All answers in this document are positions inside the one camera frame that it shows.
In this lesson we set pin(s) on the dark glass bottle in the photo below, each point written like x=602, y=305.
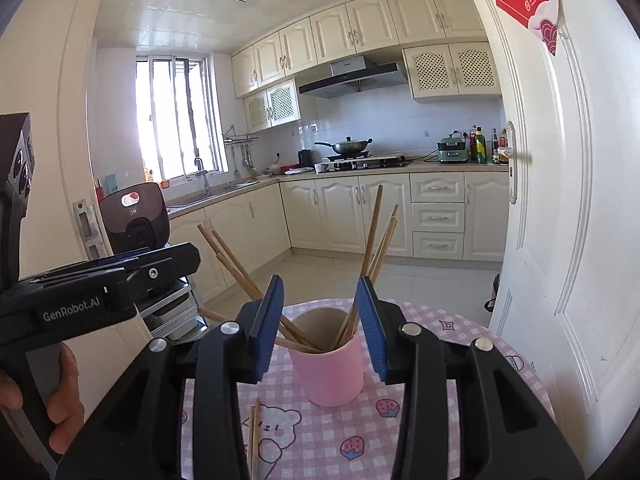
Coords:
x=472, y=147

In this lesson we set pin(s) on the cream wall cabinets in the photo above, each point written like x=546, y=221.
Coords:
x=365, y=20

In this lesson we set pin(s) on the green plastic bottle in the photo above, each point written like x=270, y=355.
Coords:
x=480, y=150

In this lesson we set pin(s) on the metal wall rack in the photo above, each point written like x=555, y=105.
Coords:
x=240, y=137

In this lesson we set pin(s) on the hanging metal ladle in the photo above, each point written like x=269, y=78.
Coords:
x=237, y=162

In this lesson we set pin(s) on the steel kitchen rack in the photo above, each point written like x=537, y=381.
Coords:
x=170, y=310

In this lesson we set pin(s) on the hanging metal spatula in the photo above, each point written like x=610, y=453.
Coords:
x=247, y=157

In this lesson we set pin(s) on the steel sink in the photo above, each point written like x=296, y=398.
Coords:
x=235, y=187

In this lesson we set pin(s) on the green countertop appliance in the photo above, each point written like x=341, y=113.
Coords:
x=452, y=152

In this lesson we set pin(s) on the pink cup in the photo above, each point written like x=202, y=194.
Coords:
x=325, y=380

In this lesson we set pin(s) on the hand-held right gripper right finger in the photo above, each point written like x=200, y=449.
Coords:
x=372, y=330

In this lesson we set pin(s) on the blue box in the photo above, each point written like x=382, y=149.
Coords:
x=111, y=182

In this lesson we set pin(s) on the steel wok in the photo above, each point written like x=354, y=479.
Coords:
x=350, y=147

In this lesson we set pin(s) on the red box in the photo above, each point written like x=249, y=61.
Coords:
x=290, y=167

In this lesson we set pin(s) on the chrome faucet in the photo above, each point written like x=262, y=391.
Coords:
x=205, y=180

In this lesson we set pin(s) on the kitchen window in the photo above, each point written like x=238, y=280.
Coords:
x=160, y=125

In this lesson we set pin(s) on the pink checked tablecloth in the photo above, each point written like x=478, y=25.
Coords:
x=325, y=435

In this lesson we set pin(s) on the white door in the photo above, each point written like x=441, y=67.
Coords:
x=575, y=210

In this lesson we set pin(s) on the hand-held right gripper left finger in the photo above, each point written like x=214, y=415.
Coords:
x=267, y=330

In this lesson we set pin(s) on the gas stove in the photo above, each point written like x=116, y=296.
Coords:
x=370, y=161

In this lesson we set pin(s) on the black kettle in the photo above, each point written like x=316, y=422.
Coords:
x=305, y=159

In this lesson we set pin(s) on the person's left hand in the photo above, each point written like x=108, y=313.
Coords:
x=67, y=390

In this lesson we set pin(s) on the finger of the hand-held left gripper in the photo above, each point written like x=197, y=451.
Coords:
x=160, y=265
x=130, y=256

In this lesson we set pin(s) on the range hood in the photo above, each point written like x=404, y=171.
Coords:
x=350, y=77

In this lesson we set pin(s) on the cream base cabinets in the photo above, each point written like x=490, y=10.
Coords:
x=340, y=210

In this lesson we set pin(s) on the metal door strike plate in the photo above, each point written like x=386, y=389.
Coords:
x=87, y=225

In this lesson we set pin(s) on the dark brown rice cooker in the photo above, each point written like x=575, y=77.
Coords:
x=135, y=200

